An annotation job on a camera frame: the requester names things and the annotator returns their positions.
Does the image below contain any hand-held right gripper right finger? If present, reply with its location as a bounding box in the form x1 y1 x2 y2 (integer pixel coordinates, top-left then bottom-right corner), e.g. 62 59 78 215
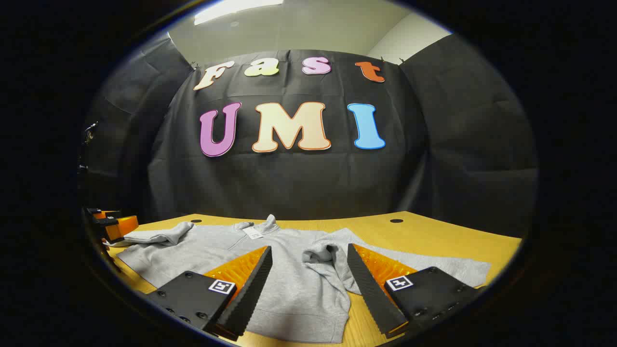
346 243 483 338

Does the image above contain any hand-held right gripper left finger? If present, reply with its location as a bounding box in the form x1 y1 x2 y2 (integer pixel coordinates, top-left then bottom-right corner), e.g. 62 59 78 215
145 245 273 342

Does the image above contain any grey sweatshirt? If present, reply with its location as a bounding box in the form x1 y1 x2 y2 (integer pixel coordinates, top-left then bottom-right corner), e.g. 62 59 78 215
116 214 492 344

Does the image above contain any black backdrop cloth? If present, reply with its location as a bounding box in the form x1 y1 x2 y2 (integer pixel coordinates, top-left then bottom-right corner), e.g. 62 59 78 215
80 34 538 239

